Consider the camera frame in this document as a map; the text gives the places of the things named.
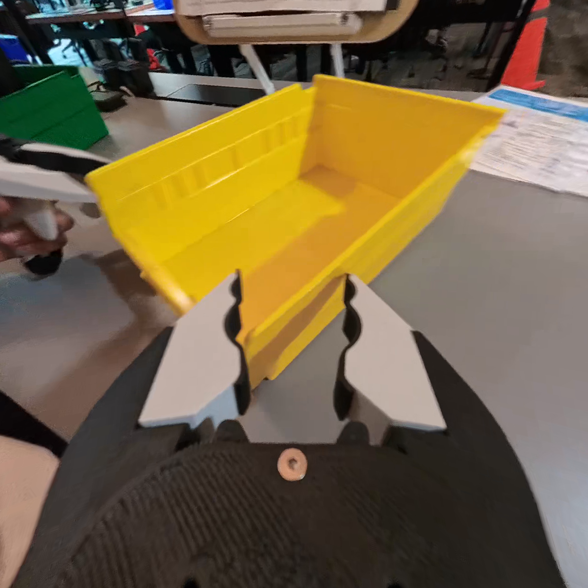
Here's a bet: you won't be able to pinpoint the printed instruction sheet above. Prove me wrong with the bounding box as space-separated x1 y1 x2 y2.
469 85 588 198

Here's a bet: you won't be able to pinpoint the yellow bin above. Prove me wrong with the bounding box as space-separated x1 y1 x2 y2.
85 73 506 400

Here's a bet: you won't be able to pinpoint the green bin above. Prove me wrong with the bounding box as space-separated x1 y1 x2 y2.
0 64 109 150

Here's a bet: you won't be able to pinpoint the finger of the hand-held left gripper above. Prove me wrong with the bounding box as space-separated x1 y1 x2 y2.
0 140 111 176
0 168 100 204

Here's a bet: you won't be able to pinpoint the instruction board with paper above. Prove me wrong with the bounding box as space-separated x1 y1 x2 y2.
175 0 420 45

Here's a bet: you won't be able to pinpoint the person's light pants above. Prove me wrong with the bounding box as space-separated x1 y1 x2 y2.
0 434 60 588

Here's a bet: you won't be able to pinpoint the orange traffic cone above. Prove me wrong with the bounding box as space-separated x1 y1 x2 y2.
498 0 549 92

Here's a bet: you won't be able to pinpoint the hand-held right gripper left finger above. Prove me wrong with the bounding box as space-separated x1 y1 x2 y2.
137 271 252 431

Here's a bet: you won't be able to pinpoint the dark green jacket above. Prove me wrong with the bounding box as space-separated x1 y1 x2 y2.
0 390 70 458

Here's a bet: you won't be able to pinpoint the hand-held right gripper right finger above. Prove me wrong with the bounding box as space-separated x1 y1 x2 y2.
333 274 448 444

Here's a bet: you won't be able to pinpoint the black desk mat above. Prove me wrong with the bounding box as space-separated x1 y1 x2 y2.
165 83 267 107

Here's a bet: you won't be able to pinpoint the flat black adapter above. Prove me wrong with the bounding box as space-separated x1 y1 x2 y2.
92 89 126 113

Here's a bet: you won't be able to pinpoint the black battery charger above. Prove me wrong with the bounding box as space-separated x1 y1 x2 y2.
120 59 153 95
94 60 122 92

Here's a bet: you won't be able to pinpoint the person's left hand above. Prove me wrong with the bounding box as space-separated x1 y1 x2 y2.
0 198 75 263

